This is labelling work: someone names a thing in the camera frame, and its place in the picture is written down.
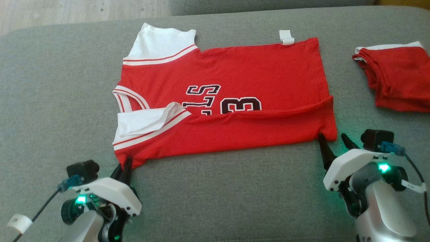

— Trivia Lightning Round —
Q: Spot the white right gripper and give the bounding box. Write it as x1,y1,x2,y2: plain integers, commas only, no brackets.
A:
317,133,391,216

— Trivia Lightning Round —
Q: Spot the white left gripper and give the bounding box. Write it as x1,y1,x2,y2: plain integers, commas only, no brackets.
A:
72,156,142,242

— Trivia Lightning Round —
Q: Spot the red shorts white trim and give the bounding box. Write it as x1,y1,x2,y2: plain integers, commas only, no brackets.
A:
352,41,430,113

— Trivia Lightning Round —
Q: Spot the red white basketball jersey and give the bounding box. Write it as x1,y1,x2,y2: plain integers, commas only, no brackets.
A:
113,23,337,169

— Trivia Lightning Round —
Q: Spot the large grey sofa seat cushion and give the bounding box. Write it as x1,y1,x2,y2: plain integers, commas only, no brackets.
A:
0,5,430,242

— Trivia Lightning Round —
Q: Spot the small grey sofa cushion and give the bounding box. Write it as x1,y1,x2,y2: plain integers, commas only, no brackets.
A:
169,0,377,16

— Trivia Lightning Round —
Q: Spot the yellow fabric furniture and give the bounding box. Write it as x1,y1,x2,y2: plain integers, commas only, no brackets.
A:
376,0,430,8

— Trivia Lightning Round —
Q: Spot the black right cable blue plug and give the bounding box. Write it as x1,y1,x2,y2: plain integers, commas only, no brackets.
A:
380,141,430,226

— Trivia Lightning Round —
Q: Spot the black cable blue plug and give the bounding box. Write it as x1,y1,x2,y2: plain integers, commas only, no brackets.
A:
380,141,430,226
12,174,83,242

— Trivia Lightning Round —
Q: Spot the black left cable blue plug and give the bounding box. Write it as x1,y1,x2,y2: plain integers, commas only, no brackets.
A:
12,174,83,242

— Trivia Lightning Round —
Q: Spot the white cable label tag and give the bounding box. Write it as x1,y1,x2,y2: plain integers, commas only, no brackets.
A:
7,214,33,235
401,180,426,193

